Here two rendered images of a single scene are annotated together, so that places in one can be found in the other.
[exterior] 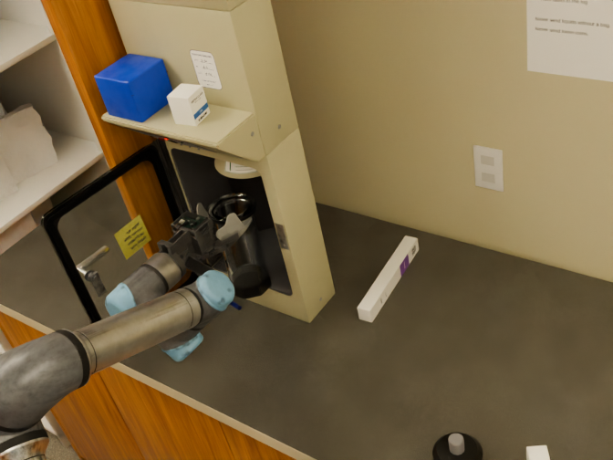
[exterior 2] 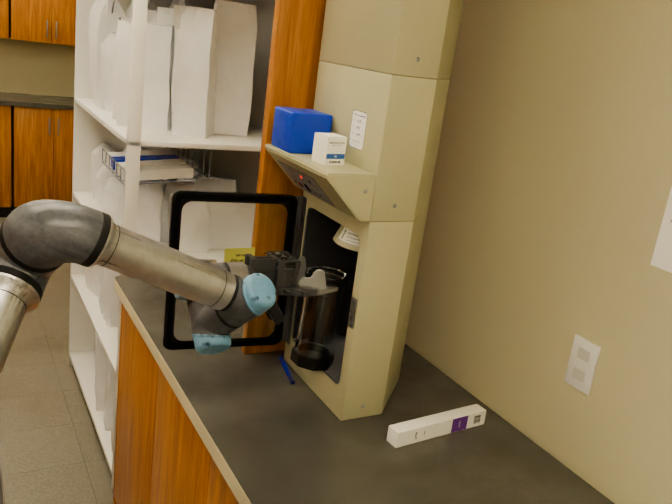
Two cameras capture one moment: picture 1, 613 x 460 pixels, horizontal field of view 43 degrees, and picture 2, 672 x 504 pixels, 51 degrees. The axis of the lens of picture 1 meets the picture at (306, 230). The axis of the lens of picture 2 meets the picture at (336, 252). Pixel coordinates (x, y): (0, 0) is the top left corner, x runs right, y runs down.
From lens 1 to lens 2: 0.54 m
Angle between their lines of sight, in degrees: 25
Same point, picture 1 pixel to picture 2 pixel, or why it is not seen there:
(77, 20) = (290, 69)
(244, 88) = (377, 150)
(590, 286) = not seen: outside the picture
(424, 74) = (556, 248)
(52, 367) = (73, 222)
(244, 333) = (280, 399)
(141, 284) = not seen: hidden behind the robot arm
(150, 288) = not seen: hidden behind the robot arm
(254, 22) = (411, 99)
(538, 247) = (603, 476)
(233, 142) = (343, 184)
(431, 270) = (482, 442)
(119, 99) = (282, 129)
